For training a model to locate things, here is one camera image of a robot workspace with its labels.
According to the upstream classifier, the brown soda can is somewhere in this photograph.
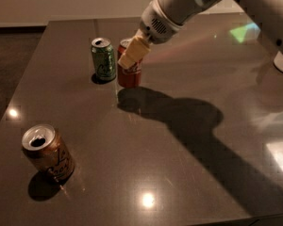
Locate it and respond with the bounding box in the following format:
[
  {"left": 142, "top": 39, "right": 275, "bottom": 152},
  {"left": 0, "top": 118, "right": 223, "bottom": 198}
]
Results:
[{"left": 22, "top": 124, "right": 75, "bottom": 183}]

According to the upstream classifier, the green soda can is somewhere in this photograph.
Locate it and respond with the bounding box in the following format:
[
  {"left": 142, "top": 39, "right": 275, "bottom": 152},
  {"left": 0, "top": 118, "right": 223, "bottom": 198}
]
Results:
[{"left": 91, "top": 38, "right": 116, "bottom": 81}]

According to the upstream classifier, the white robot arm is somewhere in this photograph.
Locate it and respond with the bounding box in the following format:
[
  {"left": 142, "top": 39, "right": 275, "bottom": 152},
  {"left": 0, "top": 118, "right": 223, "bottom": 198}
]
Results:
[{"left": 119, "top": 0, "right": 283, "bottom": 72}]

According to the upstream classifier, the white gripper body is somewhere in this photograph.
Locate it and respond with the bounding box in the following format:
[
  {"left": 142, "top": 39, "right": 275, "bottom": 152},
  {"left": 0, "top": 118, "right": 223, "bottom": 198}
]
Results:
[{"left": 136, "top": 0, "right": 182, "bottom": 44}]

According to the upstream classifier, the red coke can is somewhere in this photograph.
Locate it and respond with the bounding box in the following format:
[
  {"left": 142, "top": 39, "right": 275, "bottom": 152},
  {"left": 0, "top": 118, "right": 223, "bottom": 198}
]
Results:
[{"left": 117, "top": 38, "right": 142, "bottom": 89}]

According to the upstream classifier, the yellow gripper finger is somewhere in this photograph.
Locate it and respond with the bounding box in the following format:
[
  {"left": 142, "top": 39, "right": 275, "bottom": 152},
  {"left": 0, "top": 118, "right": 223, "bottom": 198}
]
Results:
[{"left": 118, "top": 36, "right": 150, "bottom": 69}]

